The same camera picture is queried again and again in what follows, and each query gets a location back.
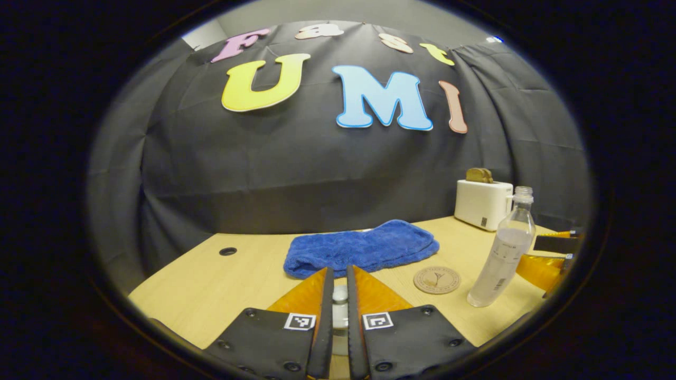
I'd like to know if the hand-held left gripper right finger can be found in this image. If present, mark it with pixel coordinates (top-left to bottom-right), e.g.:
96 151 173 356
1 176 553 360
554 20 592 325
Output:
346 264 477 380

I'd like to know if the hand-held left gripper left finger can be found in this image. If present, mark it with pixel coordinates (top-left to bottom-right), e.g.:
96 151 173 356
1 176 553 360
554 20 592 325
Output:
203 267 335 380

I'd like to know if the white toaster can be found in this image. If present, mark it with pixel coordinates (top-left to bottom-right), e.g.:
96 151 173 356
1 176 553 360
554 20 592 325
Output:
454 179 514 232

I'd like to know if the clear water bottle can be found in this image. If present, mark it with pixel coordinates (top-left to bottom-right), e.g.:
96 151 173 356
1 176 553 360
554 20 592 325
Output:
467 186 537 308

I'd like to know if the blue towel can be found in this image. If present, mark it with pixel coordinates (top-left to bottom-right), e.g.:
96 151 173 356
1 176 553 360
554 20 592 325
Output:
283 220 440 280

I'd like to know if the round cork coaster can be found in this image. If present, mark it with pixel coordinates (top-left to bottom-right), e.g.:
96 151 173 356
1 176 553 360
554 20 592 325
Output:
413 266 462 295

